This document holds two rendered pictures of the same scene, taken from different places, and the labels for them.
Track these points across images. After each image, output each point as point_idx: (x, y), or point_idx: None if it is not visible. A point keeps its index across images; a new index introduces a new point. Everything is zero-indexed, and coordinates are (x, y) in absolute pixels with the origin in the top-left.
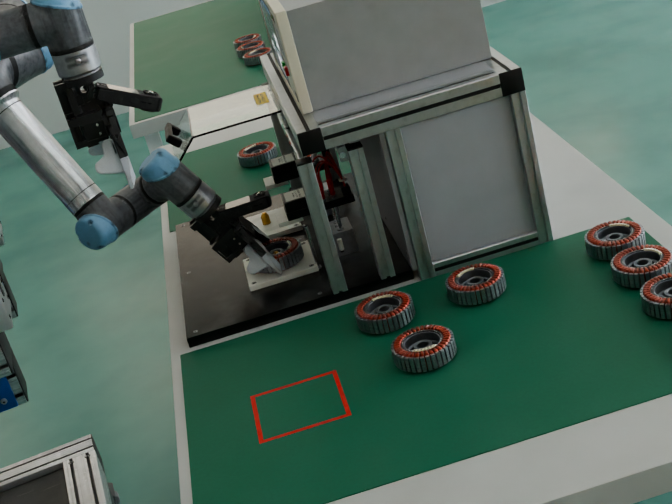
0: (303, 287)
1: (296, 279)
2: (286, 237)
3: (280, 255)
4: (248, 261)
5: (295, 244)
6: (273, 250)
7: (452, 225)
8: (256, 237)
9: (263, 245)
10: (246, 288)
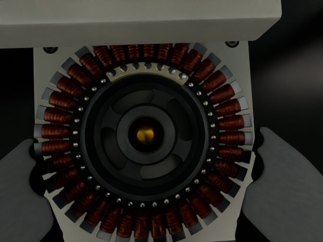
0: (313, 83)
1: (254, 96)
2: (65, 76)
3: (242, 116)
4: (67, 235)
5: (170, 46)
6: (127, 143)
7: None
8: (58, 224)
9: (246, 191)
10: (224, 241)
